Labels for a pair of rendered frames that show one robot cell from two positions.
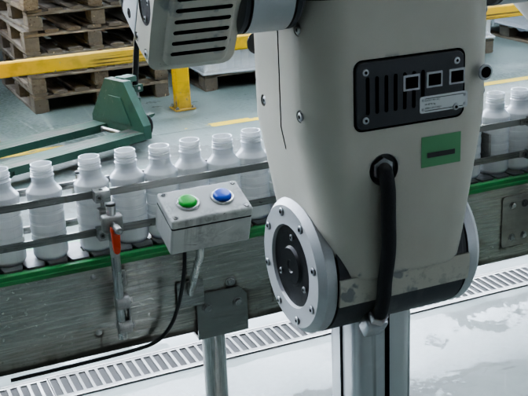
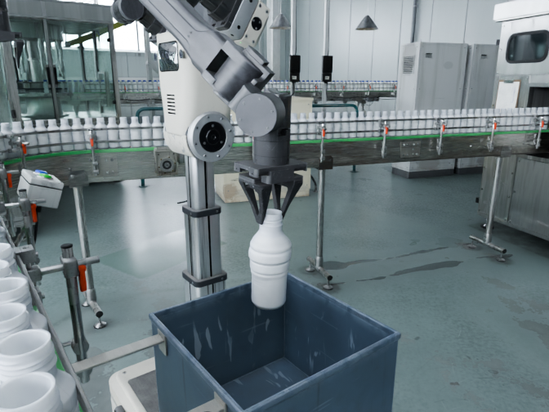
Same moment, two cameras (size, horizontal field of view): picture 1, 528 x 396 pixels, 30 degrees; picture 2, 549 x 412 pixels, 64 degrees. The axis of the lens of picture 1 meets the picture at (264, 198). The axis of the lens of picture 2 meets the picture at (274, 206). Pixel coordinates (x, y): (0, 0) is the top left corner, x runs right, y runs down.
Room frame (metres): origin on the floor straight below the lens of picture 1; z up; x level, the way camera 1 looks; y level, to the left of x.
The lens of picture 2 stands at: (1.18, 1.35, 1.35)
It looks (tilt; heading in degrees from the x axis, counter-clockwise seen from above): 16 degrees down; 256
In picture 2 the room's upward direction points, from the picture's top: straight up
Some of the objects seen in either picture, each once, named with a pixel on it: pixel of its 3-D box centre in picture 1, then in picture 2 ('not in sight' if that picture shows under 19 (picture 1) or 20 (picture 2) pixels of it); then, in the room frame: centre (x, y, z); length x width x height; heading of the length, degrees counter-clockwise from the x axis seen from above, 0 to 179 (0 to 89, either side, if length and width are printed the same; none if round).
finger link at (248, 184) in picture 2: not in sight; (267, 194); (1.03, 0.69, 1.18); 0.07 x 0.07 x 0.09; 23
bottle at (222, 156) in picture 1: (224, 179); not in sight; (1.71, 0.07, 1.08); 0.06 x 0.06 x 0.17
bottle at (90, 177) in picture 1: (93, 201); not in sight; (1.61, 0.29, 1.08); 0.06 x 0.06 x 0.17
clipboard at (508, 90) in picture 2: not in sight; (506, 98); (-1.67, -1.94, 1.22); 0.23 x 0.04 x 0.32; 95
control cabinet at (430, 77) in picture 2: not in sight; (427, 110); (-2.56, -4.52, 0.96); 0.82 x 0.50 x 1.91; 5
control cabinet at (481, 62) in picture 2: not in sight; (475, 109); (-3.46, -4.60, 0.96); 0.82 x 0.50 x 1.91; 5
